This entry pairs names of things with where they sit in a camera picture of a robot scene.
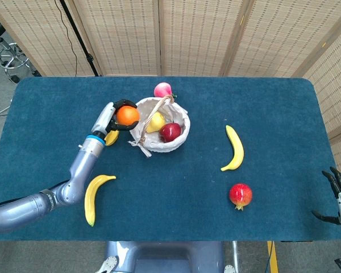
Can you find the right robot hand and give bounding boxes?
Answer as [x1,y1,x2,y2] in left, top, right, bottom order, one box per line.
[311,166,341,234]

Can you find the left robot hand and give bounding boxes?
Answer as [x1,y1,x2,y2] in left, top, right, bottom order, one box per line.
[91,99,139,136]

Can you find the orange fruit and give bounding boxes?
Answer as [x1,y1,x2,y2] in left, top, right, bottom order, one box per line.
[116,105,140,126]

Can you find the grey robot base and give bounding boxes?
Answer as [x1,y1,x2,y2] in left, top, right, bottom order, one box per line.
[95,241,236,273]

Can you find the white woven basket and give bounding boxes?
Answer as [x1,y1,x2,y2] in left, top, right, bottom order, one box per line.
[127,94,192,159]

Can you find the yellow starfruit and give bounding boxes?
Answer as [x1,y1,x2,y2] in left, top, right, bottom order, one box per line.
[104,129,120,147]

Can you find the yellow pear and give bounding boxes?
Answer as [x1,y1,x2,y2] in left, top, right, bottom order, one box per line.
[146,111,166,134]

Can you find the pink peach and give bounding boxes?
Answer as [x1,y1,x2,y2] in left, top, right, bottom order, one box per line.
[153,82,177,99]

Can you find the red apple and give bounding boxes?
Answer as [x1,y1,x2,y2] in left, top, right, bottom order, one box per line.
[159,122,182,143]

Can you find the yellow banana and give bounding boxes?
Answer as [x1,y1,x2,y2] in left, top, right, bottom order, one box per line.
[84,174,117,228]
[220,125,245,172]

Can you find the yellow floor tape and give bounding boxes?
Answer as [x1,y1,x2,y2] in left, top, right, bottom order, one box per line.
[267,241,279,273]

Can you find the black tripod stand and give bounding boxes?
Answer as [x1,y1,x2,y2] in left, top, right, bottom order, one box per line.
[59,0,103,77]

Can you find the blue table cloth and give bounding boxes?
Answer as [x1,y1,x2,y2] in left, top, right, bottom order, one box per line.
[0,76,341,243]

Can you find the red pomegranate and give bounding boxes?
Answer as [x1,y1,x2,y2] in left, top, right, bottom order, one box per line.
[228,183,253,212]

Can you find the chrome stool base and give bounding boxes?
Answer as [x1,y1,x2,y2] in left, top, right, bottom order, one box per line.
[0,37,42,84]

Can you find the bamboo folding screen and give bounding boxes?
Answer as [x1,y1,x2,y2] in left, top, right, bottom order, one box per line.
[0,0,341,177]

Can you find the white cable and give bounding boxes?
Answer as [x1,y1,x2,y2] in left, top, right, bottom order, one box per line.
[0,97,14,119]

